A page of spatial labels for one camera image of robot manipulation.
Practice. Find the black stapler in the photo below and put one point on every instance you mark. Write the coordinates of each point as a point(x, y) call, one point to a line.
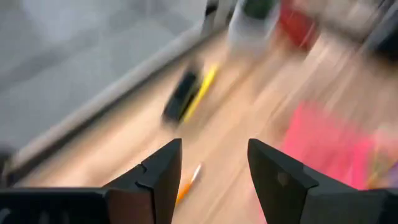
point(182, 96)

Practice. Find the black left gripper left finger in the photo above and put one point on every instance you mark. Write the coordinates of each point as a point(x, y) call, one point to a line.
point(155, 186)

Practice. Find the red oblong plastic case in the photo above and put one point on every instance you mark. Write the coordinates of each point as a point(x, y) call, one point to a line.
point(297, 25)

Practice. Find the transparent pink pencil box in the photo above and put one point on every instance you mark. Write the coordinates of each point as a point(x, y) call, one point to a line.
point(326, 146)

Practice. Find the yellow highlighter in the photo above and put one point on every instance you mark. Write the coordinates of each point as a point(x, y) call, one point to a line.
point(202, 91)

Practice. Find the orange pencil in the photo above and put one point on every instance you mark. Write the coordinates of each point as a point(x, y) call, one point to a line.
point(187, 185)

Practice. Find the snake plant in white pot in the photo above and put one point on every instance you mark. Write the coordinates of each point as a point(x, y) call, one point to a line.
point(248, 31)

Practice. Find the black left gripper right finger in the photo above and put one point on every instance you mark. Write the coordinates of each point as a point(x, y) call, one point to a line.
point(289, 193)

